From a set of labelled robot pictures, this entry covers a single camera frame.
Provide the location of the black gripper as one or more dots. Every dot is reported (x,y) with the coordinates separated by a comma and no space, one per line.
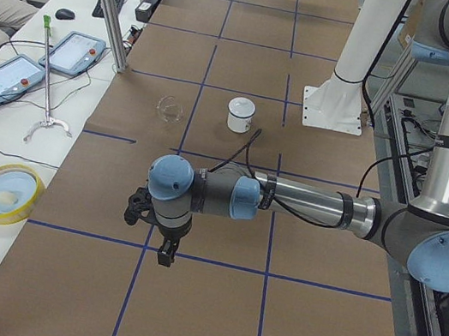
(170,235)

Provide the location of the clear plastic funnel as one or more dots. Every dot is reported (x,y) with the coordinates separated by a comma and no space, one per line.
(170,110)

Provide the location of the white mug lid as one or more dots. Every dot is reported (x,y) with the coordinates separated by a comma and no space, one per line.
(241,107)

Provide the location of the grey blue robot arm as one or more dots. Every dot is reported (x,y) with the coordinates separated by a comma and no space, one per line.
(416,234)

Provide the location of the white enamel mug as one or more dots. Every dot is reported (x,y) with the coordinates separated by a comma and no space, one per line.
(239,125)

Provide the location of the blue plate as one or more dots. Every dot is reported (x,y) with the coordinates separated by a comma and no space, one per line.
(16,189)

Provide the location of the small white lump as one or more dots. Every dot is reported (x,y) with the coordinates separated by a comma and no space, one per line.
(8,198)

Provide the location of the brown paper table cover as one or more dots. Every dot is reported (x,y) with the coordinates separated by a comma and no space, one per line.
(76,269)

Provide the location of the yellow tape roll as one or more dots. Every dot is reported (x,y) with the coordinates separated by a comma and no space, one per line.
(22,212)

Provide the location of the far teach pendant tablet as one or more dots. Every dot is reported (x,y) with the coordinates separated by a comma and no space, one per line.
(75,53)

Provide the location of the teach pendant tablet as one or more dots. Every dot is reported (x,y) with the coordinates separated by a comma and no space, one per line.
(75,53)
(17,75)

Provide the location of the near teach pendant tablet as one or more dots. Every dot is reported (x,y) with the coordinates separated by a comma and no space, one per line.
(17,75)

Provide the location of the black box device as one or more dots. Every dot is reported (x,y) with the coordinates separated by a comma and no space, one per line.
(144,11)

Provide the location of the black computer mouse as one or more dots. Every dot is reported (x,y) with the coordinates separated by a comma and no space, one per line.
(65,14)

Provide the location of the metal grabber reacher tool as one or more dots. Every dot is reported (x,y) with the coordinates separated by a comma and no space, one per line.
(49,121)

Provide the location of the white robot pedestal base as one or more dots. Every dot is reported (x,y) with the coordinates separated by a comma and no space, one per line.
(337,103)

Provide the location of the aluminium frame post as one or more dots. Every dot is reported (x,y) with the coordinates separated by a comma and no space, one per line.
(110,4)

